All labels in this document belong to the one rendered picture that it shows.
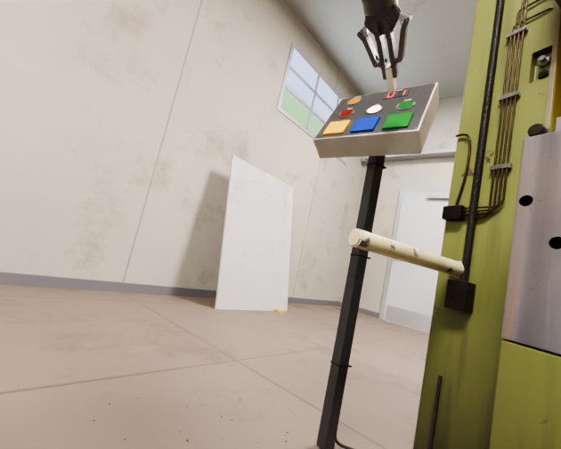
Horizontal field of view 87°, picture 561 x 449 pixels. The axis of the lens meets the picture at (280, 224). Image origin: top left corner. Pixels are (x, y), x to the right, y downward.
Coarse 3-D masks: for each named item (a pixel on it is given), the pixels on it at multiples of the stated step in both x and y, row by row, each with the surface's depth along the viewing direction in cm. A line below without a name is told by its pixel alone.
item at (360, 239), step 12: (348, 240) 71; (360, 240) 68; (372, 240) 70; (384, 240) 72; (384, 252) 72; (396, 252) 74; (408, 252) 76; (420, 252) 78; (420, 264) 80; (432, 264) 81; (444, 264) 83; (456, 264) 86; (456, 276) 90
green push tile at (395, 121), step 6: (396, 114) 90; (402, 114) 88; (408, 114) 87; (390, 120) 89; (396, 120) 87; (402, 120) 86; (408, 120) 85; (384, 126) 88; (390, 126) 87; (396, 126) 85; (402, 126) 84; (408, 126) 84
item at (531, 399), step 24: (504, 360) 60; (528, 360) 56; (552, 360) 54; (504, 384) 59; (528, 384) 56; (552, 384) 53; (504, 408) 58; (528, 408) 55; (552, 408) 52; (504, 432) 57; (528, 432) 54; (552, 432) 51
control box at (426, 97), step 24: (360, 96) 110; (384, 96) 102; (408, 96) 96; (432, 96) 91; (336, 120) 104; (384, 120) 92; (432, 120) 94; (336, 144) 98; (360, 144) 94; (384, 144) 90; (408, 144) 86
